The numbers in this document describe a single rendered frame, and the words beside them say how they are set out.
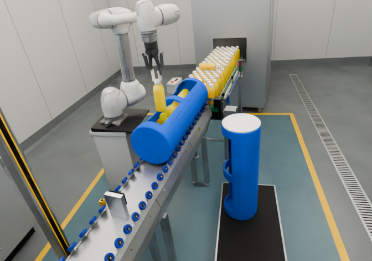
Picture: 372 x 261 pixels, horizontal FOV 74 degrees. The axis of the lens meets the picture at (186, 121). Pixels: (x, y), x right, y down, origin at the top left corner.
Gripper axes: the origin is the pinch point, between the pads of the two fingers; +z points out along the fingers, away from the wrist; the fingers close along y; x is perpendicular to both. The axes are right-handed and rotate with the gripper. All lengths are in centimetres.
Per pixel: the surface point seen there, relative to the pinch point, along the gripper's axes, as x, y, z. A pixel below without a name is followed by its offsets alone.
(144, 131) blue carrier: -18.2, -5.5, 29.3
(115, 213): -61, -6, 53
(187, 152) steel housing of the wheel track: 9, 10, 63
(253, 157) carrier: 20, 56, 70
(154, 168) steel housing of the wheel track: -20, -3, 56
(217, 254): -18, 34, 135
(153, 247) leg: -33, -11, 122
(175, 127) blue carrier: -4.7, 9.6, 33.3
